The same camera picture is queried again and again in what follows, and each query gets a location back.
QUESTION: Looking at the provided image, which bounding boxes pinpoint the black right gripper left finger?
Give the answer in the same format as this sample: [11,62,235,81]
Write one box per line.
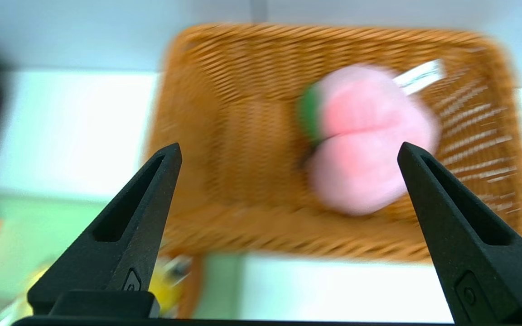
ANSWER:
[27,142,184,318]

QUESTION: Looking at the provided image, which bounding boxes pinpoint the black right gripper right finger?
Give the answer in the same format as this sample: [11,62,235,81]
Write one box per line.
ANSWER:
[397,142,522,325]

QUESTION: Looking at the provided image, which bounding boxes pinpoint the toy cake slice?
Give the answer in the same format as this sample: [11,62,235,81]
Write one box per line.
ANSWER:
[0,254,203,320]

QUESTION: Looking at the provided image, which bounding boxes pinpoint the pink plush peach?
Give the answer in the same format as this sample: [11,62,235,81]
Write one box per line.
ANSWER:
[297,59,447,216]

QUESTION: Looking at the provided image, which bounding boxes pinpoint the orange wicker basket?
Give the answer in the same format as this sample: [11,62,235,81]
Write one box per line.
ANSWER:
[145,23,522,264]

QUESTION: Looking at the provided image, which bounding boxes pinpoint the light green plastic tray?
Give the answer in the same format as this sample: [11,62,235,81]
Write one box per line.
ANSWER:
[0,192,248,326]

